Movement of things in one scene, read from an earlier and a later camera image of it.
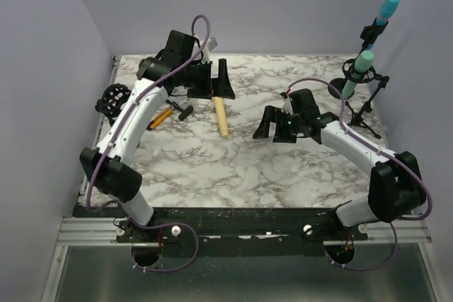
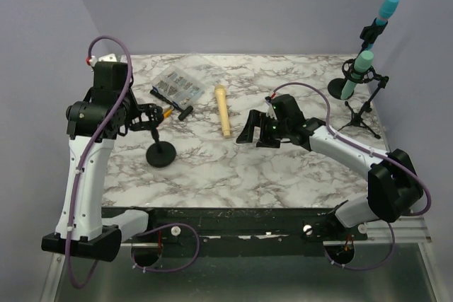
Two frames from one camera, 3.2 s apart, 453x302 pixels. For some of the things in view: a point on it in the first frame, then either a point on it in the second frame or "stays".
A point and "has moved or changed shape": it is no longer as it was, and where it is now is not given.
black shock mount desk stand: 112,100 has moved or changed shape
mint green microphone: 362,64 stays
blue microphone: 388,7 stays
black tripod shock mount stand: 367,76 stays
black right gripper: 272,114 to 258,119
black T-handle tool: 185,112 stays
